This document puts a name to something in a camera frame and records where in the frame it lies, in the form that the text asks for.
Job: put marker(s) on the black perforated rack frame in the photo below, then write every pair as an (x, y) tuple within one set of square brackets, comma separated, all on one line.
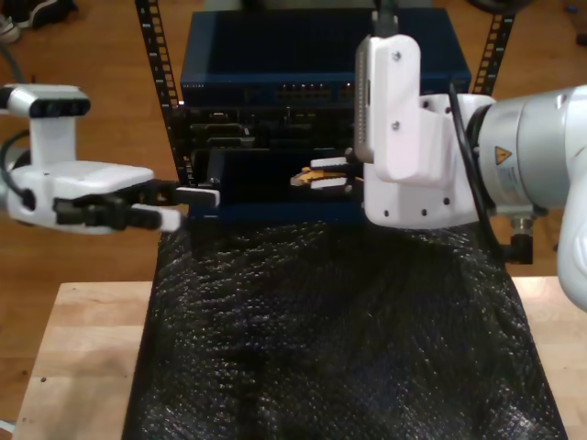
[(153, 41)]

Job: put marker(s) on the black rack shelf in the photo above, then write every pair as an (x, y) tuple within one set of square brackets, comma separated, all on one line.
[(257, 174)]

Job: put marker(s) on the black bubble mat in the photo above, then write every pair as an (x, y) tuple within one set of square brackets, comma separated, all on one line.
[(298, 344)]

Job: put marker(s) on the blue metal base panel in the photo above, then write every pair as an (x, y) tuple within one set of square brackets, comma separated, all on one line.
[(275, 213)]

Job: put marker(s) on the small dark floor object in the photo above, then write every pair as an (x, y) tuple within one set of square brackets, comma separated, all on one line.
[(581, 39)]

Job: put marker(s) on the blue network switch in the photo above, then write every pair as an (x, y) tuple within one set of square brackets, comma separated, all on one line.
[(275, 46)]

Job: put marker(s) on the small blue floor object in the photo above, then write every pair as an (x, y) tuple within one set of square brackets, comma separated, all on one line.
[(571, 7)]

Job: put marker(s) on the white sneaker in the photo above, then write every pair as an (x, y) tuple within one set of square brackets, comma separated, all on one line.
[(8, 28)]

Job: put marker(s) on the black rack server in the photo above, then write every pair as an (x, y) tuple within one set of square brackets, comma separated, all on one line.
[(229, 128)]

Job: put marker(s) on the small white object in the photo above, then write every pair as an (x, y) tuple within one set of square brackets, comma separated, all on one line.
[(5, 426)]

